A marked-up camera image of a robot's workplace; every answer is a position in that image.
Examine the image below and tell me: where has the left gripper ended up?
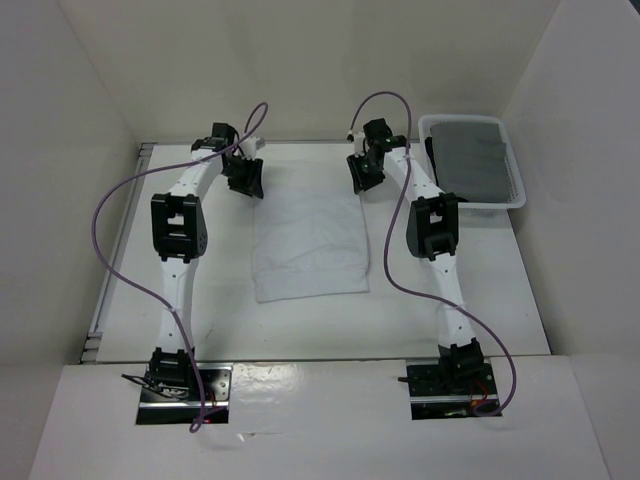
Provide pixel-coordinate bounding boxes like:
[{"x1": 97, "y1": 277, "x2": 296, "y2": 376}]
[{"x1": 222, "y1": 154, "x2": 264, "y2": 199}]

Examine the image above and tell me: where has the white skirt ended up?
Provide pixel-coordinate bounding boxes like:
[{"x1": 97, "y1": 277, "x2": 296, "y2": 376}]
[{"x1": 251, "y1": 186, "x2": 370, "y2": 303}]

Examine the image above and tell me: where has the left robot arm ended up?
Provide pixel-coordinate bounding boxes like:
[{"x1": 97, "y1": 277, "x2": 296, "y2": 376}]
[{"x1": 146, "y1": 123, "x2": 265, "y2": 400}]

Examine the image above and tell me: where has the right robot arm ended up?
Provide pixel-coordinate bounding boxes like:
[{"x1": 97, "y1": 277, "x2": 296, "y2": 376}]
[{"x1": 347, "y1": 118, "x2": 484, "y2": 393}]

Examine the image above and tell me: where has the black skirt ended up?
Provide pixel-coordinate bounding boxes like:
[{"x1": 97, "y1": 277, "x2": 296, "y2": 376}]
[{"x1": 424, "y1": 136, "x2": 440, "y2": 186}]

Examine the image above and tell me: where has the grey skirt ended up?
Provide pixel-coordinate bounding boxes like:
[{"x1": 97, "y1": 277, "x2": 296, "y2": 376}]
[{"x1": 430, "y1": 122, "x2": 510, "y2": 203}]

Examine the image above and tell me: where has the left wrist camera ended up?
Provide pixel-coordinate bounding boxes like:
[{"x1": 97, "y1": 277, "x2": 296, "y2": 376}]
[{"x1": 241, "y1": 136, "x2": 266, "y2": 158}]

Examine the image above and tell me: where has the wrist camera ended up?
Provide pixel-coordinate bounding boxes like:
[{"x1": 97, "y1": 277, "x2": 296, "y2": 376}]
[
  {"x1": 346, "y1": 130, "x2": 367, "y2": 155},
  {"x1": 241, "y1": 136, "x2": 266, "y2": 158}
]

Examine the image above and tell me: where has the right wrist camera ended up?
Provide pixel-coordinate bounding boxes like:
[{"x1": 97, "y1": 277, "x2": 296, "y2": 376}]
[{"x1": 346, "y1": 130, "x2": 367, "y2": 155}]

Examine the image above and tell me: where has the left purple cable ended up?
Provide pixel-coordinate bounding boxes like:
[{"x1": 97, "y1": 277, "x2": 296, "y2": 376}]
[{"x1": 92, "y1": 102, "x2": 270, "y2": 434}]

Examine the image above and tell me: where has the purple cable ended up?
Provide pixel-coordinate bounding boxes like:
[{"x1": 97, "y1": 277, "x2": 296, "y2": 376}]
[
  {"x1": 349, "y1": 91, "x2": 519, "y2": 419},
  {"x1": 92, "y1": 102, "x2": 270, "y2": 434}
]

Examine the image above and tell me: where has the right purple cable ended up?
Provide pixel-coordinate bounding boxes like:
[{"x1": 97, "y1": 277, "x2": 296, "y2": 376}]
[{"x1": 349, "y1": 91, "x2": 519, "y2": 419}]

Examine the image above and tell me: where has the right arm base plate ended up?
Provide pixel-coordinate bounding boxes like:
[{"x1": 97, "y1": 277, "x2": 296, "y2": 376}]
[{"x1": 398, "y1": 359, "x2": 501, "y2": 420}]

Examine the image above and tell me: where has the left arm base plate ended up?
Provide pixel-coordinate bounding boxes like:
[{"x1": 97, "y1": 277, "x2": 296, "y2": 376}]
[{"x1": 136, "y1": 363, "x2": 232, "y2": 426}]

